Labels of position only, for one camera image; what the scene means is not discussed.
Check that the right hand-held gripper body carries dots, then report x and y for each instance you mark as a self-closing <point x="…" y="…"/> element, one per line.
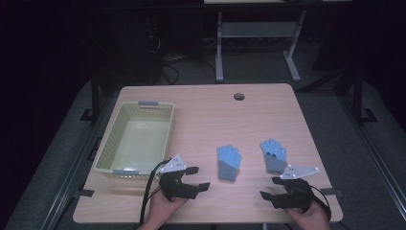
<point x="297" y="193"/>

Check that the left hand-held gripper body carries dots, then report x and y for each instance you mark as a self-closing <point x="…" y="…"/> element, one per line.
<point x="170" y="185"/>

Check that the blue and grey glove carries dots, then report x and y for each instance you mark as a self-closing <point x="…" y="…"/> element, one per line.
<point x="228" y="164"/>
<point x="274" y="156"/>

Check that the pale yellow plastic basket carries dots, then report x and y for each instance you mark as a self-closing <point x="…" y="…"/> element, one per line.
<point x="140" y="140"/>

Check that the person's left hand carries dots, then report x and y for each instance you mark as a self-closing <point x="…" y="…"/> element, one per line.
<point x="166" y="209"/>

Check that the person's right hand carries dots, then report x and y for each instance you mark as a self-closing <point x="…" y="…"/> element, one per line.
<point x="311" y="218"/>

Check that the black tape tab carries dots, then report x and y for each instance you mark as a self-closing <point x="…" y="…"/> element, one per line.
<point x="84" y="193"/>
<point x="332" y="192"/>

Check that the grey table grommet hole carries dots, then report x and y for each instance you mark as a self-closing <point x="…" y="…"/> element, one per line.
<point x="239" y="96"/>

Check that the black metal post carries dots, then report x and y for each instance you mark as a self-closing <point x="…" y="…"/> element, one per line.
<point x="358" y="96"/>
<point x="94" y="96"/>

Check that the white metal desk frame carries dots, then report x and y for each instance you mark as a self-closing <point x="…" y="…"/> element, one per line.
<point x="255" y="30"/>

